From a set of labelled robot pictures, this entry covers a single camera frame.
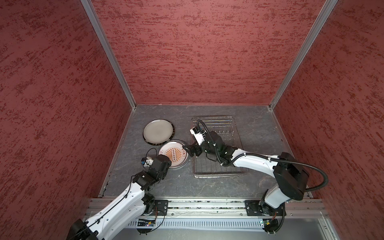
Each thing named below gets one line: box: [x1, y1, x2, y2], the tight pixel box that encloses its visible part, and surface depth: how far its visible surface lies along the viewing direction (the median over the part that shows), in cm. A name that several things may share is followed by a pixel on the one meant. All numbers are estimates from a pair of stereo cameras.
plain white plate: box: [143, 119, 173, 144], surface depth 105 cm
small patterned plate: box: [158, 140, 190, 170], surface depth 91 cm
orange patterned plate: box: [158, 140, 191, 170], surface depth 91 cm
